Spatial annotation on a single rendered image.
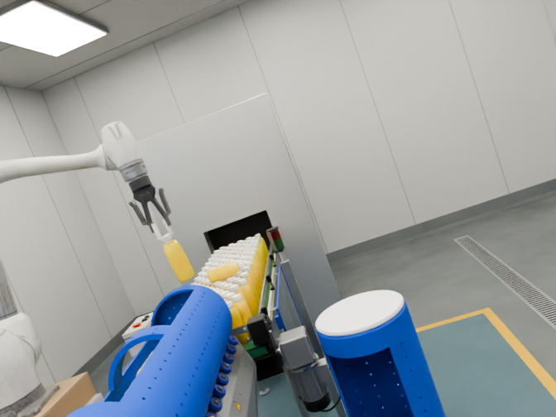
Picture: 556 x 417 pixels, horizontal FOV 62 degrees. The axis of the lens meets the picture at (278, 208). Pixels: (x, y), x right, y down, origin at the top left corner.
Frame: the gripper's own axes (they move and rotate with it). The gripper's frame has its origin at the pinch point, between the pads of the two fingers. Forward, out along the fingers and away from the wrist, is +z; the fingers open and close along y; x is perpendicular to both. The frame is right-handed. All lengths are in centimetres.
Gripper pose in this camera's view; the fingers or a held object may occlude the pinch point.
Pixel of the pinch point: (162, 229)
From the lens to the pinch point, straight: 174.1
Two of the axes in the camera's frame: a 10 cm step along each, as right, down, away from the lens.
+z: 4.1, 9.0, 1.1
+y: 9.1, -4.1, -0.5
